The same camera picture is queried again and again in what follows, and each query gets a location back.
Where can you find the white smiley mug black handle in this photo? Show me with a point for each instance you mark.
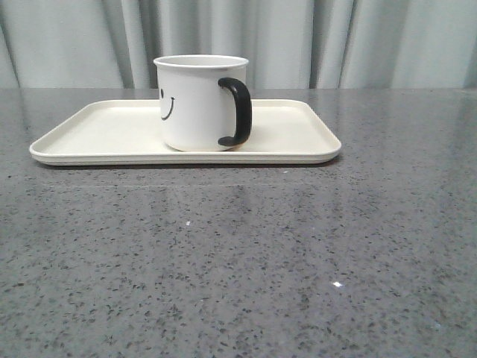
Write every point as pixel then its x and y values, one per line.
pixel 205 103

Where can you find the cream rectangular plastic tray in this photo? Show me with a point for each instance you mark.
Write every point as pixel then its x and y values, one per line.
pixel 126 132

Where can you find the grey pleated curtain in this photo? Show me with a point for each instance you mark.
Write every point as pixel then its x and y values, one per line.
pixel 289 44

